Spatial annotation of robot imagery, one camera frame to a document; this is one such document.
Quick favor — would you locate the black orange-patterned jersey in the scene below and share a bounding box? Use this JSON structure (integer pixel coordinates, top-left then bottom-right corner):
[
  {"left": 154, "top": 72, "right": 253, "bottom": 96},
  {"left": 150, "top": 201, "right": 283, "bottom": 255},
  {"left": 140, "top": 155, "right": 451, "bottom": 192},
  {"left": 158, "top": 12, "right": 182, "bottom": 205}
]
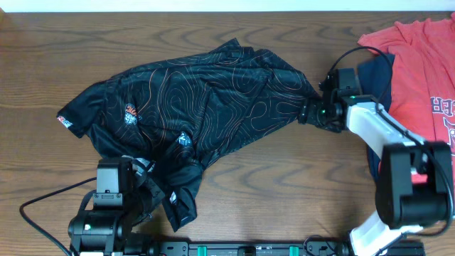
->
[{"left": 57, "top": 39, "right": 316, "bottom": 230}]

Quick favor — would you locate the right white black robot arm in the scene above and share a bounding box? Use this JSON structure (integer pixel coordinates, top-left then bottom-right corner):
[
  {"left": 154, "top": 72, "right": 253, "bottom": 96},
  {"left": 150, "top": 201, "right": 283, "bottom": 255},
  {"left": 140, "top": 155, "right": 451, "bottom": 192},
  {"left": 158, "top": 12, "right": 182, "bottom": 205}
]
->
[{"left": 298, "top": 96, "right": 454, "bottom": 255}]

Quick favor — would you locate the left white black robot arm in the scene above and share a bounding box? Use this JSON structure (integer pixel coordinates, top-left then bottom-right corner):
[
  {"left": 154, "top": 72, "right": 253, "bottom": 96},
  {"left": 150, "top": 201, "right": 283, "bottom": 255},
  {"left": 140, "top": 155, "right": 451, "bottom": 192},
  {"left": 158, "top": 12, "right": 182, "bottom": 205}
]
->
[{"left": 68, "top": 156, "right": 163, "bottom": 255}]

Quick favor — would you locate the navy blue garment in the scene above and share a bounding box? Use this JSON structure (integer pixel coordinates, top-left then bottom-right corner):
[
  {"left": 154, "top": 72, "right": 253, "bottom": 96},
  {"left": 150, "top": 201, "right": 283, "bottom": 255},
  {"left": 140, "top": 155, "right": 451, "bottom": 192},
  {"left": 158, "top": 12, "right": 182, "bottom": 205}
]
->
[{"left": 357, "top": 54, "right": 395, "bottom": 182}]

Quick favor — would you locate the red printed t-shirt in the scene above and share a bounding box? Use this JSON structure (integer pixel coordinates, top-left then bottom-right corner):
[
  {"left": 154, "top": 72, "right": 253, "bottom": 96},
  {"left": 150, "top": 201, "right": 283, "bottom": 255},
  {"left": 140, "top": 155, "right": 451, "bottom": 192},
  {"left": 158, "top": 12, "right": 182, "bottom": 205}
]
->
[{"left": 358, "top": 15, "right": 454, "bottom": 151}]

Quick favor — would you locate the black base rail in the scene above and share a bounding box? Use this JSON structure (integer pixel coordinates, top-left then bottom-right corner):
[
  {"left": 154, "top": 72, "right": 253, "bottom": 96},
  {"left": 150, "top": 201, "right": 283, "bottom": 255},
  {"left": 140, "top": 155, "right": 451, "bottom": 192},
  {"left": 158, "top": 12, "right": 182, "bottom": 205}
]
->
[{"left": 152, "top": 234, "right": 426, "bottom": 256}]

